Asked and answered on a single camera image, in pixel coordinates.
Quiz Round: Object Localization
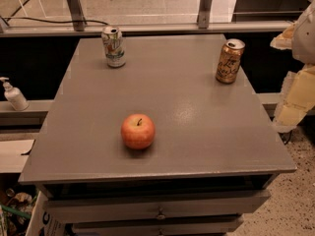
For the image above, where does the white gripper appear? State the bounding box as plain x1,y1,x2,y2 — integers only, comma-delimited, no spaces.
270,1,315,133

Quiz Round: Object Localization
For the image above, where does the orange soda can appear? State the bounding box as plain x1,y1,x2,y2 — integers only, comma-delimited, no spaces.
216,38,245,84

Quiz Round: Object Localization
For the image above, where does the white green soda can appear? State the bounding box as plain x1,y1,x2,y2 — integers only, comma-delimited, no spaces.
101,26,126,68

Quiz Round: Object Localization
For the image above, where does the grey drawer cabinet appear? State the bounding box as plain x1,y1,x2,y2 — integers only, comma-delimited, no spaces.
18,33,298,236

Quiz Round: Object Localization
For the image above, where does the red apple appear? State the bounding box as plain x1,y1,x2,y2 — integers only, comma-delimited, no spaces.
121,114,156,149

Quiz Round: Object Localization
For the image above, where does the upper grey drawer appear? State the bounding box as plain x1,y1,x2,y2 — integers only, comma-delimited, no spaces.
44,190,271,223

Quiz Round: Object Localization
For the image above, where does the grey drawer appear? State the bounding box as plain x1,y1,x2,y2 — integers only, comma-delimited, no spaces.
72,215,243,236
44,190,271,223

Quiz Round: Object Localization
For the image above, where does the lower grey drawer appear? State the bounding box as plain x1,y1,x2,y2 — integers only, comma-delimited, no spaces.
72,215,243,236

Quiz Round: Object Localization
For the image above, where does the white pump bottle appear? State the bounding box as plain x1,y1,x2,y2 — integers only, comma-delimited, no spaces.
0,77,29,111

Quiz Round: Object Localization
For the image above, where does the cardboard box with print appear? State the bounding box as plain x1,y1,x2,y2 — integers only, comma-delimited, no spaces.
26,192,65,236

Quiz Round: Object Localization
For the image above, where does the black cable right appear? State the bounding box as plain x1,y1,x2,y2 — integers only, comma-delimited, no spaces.
282,130,293,146

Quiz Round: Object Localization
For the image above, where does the metal railing frame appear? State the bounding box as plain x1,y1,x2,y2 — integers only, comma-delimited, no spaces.
0,0,315,38

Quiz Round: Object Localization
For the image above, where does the black cable on floor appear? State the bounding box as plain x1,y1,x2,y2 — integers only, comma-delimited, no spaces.
0,15,110,27

